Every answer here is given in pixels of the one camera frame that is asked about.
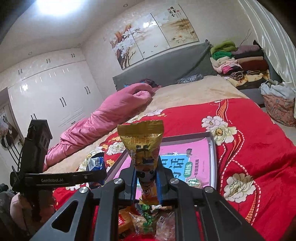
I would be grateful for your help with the stack of folded clothes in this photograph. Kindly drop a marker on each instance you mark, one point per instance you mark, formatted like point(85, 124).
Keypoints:
point(245, 66)

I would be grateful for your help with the blue wafer packet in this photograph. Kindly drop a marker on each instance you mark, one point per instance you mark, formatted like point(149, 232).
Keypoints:
point(97, 168)

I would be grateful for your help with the clear pastry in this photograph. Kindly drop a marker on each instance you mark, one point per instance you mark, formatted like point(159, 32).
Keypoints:
point(166, 227)

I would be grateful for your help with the orange rice cake packet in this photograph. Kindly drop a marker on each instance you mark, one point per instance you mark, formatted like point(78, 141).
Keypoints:
point(124, 220)

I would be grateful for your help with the grey headboard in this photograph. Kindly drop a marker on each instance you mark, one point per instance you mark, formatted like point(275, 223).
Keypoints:
point(170, 67)

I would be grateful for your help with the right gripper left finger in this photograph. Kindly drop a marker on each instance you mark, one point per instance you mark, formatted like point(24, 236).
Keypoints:
point(92, 214)

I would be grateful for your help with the beige bed sheet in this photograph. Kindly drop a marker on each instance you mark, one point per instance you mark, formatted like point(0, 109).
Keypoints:
point(210, 88)

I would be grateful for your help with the black green pea snack pack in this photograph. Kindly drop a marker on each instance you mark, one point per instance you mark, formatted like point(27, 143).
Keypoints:
point(151, 215)

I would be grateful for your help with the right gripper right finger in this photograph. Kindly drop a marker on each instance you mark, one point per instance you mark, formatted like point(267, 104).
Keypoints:
point(201, 214)

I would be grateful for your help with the blue patterned cloth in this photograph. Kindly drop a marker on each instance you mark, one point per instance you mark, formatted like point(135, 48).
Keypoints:
point(190, 79)

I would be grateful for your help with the flower triptych wall painting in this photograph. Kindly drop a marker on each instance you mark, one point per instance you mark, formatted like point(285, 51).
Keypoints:
point(151, 34)

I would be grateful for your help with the white wardrobe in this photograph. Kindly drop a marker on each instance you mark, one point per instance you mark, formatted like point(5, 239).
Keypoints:
point(56, 86)

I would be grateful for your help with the floral basket with clothes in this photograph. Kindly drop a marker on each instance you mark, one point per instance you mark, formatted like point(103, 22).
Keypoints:
point(279, 101)

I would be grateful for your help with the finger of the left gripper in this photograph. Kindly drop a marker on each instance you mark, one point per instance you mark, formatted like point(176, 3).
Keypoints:
point(71, 179)

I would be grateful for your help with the white satin curtain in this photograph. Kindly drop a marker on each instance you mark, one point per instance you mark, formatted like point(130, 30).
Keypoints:
point(274, 40)

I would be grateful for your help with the yellow cow snack packet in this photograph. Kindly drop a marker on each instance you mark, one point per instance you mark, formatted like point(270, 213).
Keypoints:
point(142, 141)

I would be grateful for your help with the dark shallow box tray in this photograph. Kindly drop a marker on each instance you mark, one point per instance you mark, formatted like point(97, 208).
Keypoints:
point(117, 157)

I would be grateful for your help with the green label rice cracker pack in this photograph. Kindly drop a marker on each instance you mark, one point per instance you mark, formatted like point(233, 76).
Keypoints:
point(140, 224)

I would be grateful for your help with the pink Chinese workbook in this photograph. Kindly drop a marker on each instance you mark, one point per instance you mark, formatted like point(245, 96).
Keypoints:
point(191, 158)

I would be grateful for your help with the pink quilt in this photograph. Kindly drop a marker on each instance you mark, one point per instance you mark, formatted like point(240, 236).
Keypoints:
point(115, 110)

